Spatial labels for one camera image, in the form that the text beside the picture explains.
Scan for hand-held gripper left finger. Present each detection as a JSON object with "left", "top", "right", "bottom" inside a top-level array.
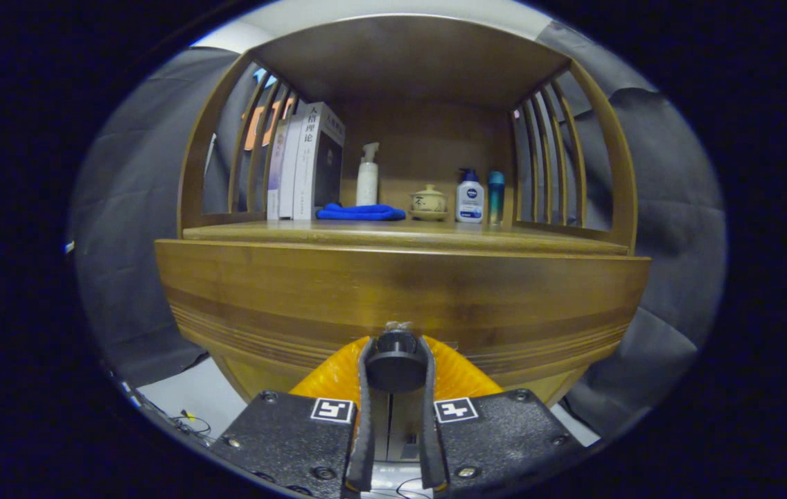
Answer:
[{"left": 210, "top": 336, "right": 375, "bottom": 496}]

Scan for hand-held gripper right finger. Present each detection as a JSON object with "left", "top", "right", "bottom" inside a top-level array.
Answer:
[{"left": 418, "top": 336, "right": 585, "bottom": 493}]

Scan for black round drawer knob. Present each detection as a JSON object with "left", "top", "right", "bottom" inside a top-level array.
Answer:
[{"left": 364, "top": 331, "right": 429, "bottom": 394}]

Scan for wooden drawer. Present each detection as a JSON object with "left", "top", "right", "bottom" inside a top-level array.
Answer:
[{"left": 156, "top": 239, "right": 652, "bottom": 389}]

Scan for wooden countertop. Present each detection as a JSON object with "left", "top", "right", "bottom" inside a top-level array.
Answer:
[{"left": 182, "top": 218, "right": 630, "bottom": 256}]

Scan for wooden cabinet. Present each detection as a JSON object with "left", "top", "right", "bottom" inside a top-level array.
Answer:
[{"left": 156, "top": 14, "right": 652, "bottom": 462}]

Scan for blue folded cloth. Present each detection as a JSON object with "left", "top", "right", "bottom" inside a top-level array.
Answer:
[{"left": 316, "top": 202, "right": 407, "bottom": 222}]

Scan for white lotion bottle blue cap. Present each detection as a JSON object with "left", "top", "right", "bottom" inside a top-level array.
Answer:
[{"left": 455, "top": 168, "right": 485, "bottom": 224}]

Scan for teal slim bottle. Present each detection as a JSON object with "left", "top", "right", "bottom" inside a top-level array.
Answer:
[{"left": 488, "top": 170, "right": 506, "bottom": 225}]

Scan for beige lidded ceramic teacup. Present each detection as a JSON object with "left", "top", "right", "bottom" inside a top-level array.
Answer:
[{"left": 409, "top": 184, "right": 448, "bottom": 222}]

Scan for thin lavender book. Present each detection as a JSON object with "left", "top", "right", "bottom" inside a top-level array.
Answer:
[{"left": 267, "top": 121, "right": 290, "bottom": 221}]

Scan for white pump bottle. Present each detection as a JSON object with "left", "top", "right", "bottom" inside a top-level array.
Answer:
[{"left": 355, "top": 142, "right": 380, "bottom": 207}]

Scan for black floor cables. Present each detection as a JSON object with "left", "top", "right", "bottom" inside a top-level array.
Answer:
[{"left": 172, "top": 409, "right": 214, "bottom": 437}]

